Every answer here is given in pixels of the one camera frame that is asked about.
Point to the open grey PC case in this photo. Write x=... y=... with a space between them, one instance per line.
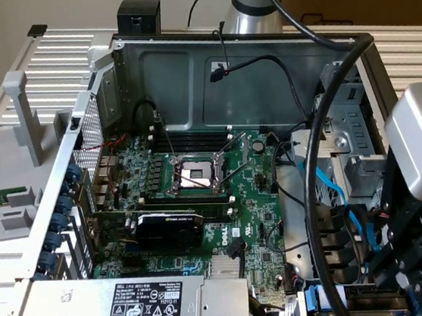
x=166 y=80

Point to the silver optical drive cage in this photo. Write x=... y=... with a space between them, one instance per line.
x=346 y=120

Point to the CPU socket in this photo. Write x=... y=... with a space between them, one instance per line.
x=194 y=175

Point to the black clamp block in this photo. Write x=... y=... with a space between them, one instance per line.
x=140 y=12

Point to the black graphics card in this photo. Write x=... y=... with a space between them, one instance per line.
x=168 y=231

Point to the silver power supply with label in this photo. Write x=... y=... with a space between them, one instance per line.
x=84 y=303

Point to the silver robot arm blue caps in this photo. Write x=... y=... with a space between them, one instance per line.
x=245 y=21

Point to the round coin battery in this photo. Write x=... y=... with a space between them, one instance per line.
x=259 y=146

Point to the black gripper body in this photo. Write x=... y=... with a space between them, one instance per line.
x=399 y=210

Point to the grey parts rack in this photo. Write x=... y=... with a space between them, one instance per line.
x=25 y=117

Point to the metal socket cover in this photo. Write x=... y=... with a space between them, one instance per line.
x=245 y=150

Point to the silver chipset heatsink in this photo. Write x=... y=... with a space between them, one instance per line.
x=223 y=268

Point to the black RAM slot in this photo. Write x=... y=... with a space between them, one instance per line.
x=193 y=145
x=187 y=200
x=194 y=135
x=212 y=214

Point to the black plastic air duct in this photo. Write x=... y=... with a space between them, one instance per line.
x=338 y=241

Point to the metal locking lever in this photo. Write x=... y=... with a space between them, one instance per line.
x=167 y=138
x=233 y=172

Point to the dark blue slot latch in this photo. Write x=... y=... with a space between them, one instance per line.
x=47 y=261
x=74 y=171
x=53 y=242
x=68 y=189
x=63 y=204
x=59 y=222

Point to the green motherboard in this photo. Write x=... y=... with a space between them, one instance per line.
x=251 y=208

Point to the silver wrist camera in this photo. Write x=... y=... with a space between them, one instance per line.
x=417 y=151

